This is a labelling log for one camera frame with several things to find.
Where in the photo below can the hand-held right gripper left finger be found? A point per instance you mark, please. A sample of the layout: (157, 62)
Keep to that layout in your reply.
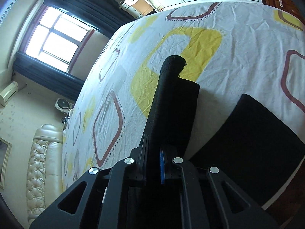
(140, 163)

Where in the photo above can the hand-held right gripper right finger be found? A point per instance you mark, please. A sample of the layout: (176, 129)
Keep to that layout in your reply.
(162, 169)

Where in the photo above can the black pants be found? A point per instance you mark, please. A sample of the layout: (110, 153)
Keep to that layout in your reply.
(174, 105)

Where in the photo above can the white desk fan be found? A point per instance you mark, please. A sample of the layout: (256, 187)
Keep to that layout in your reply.
(62, 104)

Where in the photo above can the cream leather headboard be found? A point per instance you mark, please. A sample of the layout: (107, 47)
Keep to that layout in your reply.
(40, 171)

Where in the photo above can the dark blue curtain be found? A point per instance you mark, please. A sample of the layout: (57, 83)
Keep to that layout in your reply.
(47, 74)
(95, 12)

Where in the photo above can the white patterned bed sheet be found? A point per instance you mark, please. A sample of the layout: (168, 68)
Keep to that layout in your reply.
(238, 52)

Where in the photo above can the white air conditioner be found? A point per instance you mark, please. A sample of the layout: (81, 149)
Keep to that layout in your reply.
(8, 94)

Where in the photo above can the window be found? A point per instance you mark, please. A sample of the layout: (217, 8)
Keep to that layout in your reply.
(57, 38)

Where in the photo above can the white dressing table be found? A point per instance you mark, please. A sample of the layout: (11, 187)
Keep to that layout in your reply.
(139, 3)

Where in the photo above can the framed wall picture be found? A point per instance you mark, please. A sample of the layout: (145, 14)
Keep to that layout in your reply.
(4, 162)

